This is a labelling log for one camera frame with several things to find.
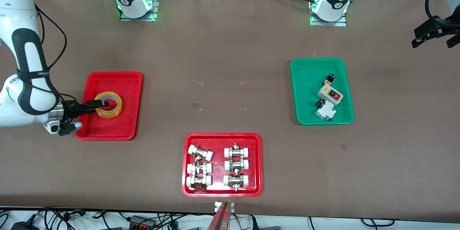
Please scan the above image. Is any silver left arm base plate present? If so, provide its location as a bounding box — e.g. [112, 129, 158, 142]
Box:
[310, 0, 348, 27]

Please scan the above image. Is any red plastic tray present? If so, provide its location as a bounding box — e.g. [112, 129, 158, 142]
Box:
[75, 71, 143, 141]
[181, 132, 263, 198]

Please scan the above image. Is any white label plate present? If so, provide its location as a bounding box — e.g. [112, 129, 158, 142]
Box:
[215, 202, 235, 213]

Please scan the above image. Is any white circuit breaker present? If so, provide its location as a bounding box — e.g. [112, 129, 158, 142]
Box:
[315, 101, 337, 121]

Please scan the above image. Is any grey push button switch box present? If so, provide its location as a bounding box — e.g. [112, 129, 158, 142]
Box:
[317, 84, 344, 106]

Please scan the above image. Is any black cable with plug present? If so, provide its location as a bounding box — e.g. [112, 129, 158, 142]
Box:
[38, 207, 87, 220]

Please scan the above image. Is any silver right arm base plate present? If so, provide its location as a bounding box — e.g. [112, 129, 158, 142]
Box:
[120, 0, 161, 22]

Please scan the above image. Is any green plastic tray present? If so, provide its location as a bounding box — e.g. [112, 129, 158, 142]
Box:
[290, 57, 355, 126]

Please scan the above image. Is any red metal bar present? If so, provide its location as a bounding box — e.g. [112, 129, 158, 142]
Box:
[207, 201, 230, 230]

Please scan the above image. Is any black right arm gripper cable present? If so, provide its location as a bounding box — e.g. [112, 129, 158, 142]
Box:
[34, 4, 78, 103]

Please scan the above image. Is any white capped metal pipe fitting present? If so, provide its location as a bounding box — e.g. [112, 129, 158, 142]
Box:
[187, 162, 212, 175]
[186, 175, 212, 191]
[223, 174, 250, 191]
[224, 159, 250, 172]
[224, 143, 250, 158]
[188, 144, 213, 161]

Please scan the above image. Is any yellow packing tape roll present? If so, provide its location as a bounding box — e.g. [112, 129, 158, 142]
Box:
[95, 91, 123, 119]

